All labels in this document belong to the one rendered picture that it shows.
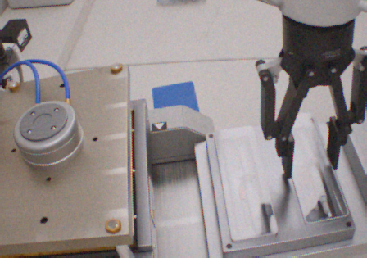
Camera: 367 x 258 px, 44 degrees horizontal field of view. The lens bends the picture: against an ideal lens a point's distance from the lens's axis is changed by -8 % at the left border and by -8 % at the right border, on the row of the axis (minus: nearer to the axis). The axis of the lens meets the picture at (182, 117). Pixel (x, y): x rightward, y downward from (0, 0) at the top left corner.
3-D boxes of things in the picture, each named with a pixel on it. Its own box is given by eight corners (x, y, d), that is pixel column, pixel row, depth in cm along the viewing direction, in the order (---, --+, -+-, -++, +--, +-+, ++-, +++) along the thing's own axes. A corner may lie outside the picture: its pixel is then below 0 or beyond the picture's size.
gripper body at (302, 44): (287, 34, 42) (287, 110, 49) (372, 24, 42) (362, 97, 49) (269, -5, 48) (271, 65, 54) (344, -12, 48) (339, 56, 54)
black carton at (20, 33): (2, 56, 130) (-6, 36, 125) (16, 38, 136) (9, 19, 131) (19, 56, 128) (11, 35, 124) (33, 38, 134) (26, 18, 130)
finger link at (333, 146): (329, 116, 57) (335, 115, 57) (326, 154, 62) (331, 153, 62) (337, 133, 55) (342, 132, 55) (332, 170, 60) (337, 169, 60)
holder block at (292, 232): (224, 262, 56) (223, 251, 55) (206, 145, 71) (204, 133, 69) (353, 238, 56) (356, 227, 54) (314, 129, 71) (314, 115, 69)
